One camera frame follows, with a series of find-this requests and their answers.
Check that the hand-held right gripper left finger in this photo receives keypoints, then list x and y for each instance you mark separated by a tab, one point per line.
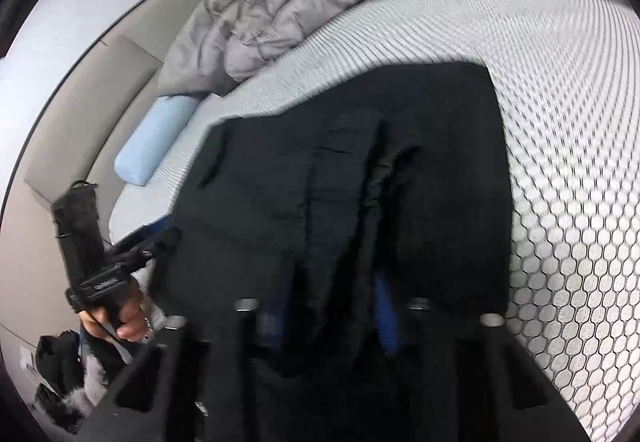
270	324

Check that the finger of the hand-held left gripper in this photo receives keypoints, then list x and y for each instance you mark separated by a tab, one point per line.
147	249

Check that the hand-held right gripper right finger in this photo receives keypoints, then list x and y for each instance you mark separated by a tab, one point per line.
386	317

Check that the black pants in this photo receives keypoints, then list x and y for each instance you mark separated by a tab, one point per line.
440	172

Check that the person's left hand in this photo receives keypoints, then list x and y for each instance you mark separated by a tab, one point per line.
131	322

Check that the light blue pillow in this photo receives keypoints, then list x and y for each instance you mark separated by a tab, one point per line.
150	147

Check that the beige headboard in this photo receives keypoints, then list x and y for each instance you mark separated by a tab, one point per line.
65	132

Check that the black clothing pile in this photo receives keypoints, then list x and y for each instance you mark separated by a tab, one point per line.
52	367

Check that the white patterned mattress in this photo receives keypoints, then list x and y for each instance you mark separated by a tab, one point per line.
550	122

